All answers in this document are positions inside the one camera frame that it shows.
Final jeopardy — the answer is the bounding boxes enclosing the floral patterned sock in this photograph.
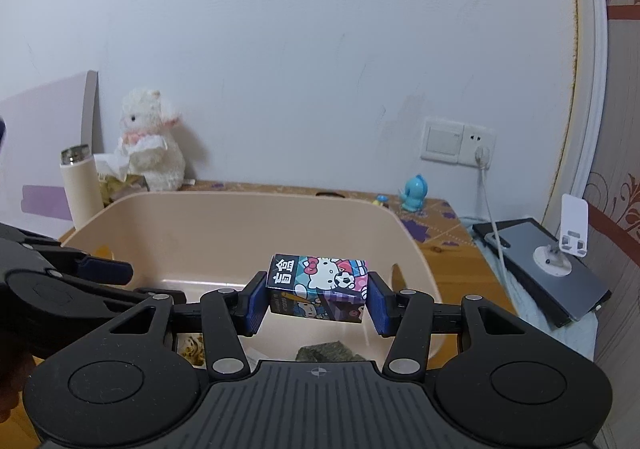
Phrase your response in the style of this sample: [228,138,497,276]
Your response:
[177,333,205,368]

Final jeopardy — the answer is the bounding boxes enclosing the light blue towel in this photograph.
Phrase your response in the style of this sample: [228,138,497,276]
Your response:
[469,229,598,360]

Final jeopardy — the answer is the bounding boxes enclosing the beige plastic storage bin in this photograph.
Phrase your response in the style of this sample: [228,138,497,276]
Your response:
[60,190,444,372]

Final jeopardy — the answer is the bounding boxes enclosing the white wall switch socket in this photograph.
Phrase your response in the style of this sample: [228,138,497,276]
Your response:
[420,118,497,169]

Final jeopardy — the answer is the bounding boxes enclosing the dark green cloth item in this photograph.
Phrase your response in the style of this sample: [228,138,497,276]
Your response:
[295,341,364,362]

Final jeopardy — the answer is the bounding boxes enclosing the blue cartoon figurine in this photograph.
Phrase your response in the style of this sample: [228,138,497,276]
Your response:
[398,174,428,213]

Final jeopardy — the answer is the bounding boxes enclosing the tissue box with tissues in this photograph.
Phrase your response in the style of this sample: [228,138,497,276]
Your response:
[94,154,149,206]

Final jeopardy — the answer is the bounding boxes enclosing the white power plug cable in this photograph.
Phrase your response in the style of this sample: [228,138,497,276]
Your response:
[472,144,516,290]

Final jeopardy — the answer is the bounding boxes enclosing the white plush lamb toy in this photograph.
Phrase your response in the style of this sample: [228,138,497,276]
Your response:
[116,87,186,192]

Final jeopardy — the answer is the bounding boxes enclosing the grey tablet device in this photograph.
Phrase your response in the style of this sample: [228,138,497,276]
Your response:
[472,218,611,327]

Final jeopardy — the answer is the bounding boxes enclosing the white phone stand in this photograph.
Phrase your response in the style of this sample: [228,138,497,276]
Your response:
[533,194,589,278]

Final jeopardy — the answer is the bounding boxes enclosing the white door frame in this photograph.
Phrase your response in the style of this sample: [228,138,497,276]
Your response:
[542,0,608,232]

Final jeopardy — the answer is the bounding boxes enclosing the cream thermos bottle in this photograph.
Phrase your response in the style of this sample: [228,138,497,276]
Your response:
[60,144,104,230]

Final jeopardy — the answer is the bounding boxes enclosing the colourful Hello Kitty box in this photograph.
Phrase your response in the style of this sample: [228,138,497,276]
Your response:
[266,254,369,323]

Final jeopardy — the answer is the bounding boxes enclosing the lilac headboard panel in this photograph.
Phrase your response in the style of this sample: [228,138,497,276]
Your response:
[0,70,98,238]

